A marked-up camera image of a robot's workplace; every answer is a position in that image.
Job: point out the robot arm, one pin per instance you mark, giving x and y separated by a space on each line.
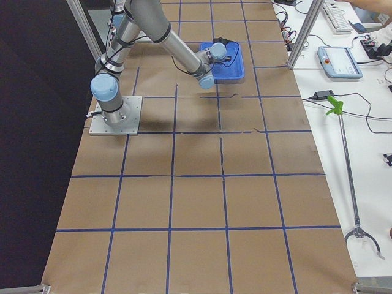
144 24

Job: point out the blue plastic tray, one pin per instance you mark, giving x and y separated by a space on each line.
231 70

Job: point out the black power adapter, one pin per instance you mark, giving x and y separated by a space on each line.
323 95

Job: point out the teach pendant tablet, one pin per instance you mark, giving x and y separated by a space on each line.
338 62

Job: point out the white keyboard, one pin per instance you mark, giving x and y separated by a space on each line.
335 18

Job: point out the black smartphone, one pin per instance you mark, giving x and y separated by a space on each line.
358 27

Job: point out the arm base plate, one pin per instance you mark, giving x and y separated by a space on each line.
122 122

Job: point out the aluminium frame post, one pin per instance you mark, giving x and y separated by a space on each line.
306 28

